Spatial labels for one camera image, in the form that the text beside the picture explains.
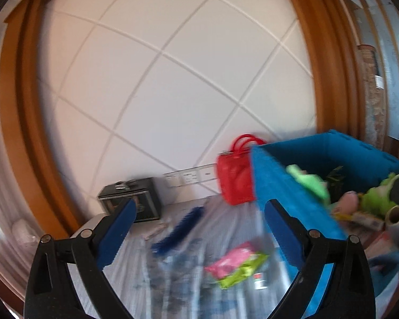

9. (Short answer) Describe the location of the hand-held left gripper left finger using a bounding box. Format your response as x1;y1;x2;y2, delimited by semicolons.
25;198;137;319

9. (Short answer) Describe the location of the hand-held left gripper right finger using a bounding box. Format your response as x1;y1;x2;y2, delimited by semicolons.
264;199;376;319

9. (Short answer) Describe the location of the green frog plush toy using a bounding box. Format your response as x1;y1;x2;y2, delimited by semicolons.
359;172;399;218

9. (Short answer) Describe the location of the white film roll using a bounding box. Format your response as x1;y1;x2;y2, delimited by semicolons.
386;206;399;246

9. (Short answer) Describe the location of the blue storage bin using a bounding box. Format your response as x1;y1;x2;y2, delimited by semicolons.
250;129;399;319

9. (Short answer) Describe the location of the grey cloth-covered desktop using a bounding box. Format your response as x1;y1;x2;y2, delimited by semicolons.
68;196;320;319

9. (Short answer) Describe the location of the dark gift box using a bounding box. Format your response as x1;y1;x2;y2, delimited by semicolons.
97;177;162;223

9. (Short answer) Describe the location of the small white bottle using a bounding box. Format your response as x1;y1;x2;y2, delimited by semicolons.
253;272;268;289

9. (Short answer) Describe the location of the light green snack packet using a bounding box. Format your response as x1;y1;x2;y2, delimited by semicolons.
218;253;270;289

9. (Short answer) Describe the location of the pink snack packet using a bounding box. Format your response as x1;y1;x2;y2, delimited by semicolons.
204;242;260;280

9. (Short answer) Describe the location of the pink plush toy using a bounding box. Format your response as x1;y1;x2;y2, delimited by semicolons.
332;191;360;215

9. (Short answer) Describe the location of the light green plush toy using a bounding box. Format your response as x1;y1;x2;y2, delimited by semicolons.
286;164;331;203

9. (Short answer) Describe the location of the blue brush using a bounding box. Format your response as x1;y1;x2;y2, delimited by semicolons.
151;206;205;256

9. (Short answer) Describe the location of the red plastic handbag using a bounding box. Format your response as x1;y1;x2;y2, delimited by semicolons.
217;134;267;205

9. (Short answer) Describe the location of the patterned hanging scroll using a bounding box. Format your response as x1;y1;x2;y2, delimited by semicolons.
357;45;386;143

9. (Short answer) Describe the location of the sheer white curtain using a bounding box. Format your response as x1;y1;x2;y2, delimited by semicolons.
0;40;70;273

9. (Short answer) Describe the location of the wooden slatted partition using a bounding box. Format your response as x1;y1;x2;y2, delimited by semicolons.
332;0;399;160

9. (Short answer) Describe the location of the white wall socket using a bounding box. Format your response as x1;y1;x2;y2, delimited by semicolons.
199;164;219;181
181;169;201;184
164;172;182;187

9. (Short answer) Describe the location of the wooden door frame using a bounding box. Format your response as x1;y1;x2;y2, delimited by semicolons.
279;0;369;147
0;0;87;240

